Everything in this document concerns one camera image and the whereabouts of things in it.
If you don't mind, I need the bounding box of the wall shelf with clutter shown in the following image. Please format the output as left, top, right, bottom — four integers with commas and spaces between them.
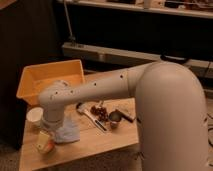
57, 0, 213, 19

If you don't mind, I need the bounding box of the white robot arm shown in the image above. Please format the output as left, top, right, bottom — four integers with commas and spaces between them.
38, 62, 210, 171

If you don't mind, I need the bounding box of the small yellow-red apple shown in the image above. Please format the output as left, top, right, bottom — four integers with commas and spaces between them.
45, 140, 55, 152

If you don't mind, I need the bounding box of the brown rectangular block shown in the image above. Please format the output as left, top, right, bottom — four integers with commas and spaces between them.
116, 109, 135, 123

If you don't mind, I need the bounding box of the small metal cup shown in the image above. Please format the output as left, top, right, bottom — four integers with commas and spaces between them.
109, 111, 122, 129

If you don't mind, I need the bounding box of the silver peeler with black handle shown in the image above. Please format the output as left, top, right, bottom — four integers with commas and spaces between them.
76, 103, 107, 132

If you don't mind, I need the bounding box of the white paper cup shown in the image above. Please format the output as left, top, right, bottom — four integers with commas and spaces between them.
26, 107, 43, 126

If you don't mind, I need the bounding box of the orange plastic bin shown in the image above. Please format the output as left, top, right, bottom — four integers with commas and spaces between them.
16, 60, 85, 106

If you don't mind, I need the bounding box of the grey metal rail base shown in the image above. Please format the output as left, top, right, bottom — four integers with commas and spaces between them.
62, 42, 213, 79

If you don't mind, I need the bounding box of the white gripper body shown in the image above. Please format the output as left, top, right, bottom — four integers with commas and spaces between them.
40, 118, 63, 132

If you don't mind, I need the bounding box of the blue folded cloth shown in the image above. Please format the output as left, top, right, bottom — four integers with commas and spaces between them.
54, 117, 80, 144

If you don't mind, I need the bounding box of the bunch of dark grapes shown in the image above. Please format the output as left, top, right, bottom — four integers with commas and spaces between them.
90, 106, 108, 122

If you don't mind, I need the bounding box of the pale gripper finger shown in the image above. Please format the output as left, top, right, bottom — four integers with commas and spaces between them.
50, 131, 58, 139
36, 131, 50, 147

